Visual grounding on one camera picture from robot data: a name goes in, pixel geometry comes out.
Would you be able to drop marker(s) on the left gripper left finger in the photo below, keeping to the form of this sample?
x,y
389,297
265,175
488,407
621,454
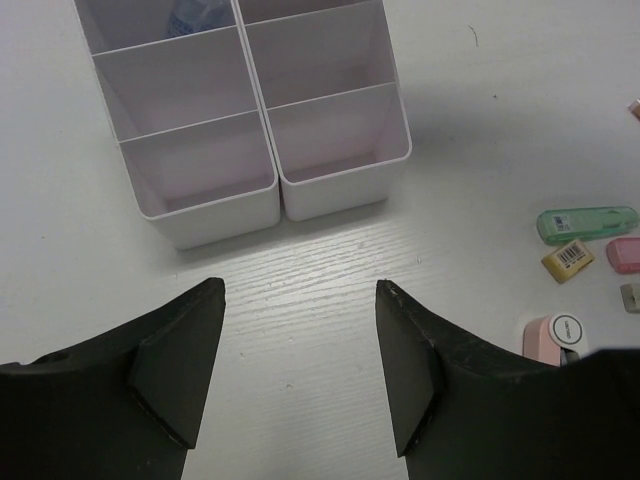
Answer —
x,y
126,404

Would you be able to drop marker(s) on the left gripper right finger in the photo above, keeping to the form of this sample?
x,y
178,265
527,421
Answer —
x,y
463,408

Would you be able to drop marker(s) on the yellow small eraser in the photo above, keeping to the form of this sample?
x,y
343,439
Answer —
x,y
567,261

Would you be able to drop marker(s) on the grey eraser block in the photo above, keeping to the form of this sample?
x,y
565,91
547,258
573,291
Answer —
x,y
630,294

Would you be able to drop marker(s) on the blue cap marker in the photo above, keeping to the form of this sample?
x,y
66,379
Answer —
x,y
193,16

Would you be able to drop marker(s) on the green correction tape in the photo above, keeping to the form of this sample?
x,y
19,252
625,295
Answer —
x,y
560,226

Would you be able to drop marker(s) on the white organizer bin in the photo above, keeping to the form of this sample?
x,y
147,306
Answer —
x,y
186,116
328,85

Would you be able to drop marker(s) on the pink correction tape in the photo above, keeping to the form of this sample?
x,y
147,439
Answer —
x,y
623,255

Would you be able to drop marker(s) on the left white organizer bin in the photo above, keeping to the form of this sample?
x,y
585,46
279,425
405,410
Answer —
x,y
186,116

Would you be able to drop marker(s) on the right white organizer bin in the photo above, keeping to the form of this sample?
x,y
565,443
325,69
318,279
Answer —
x,y
328,85

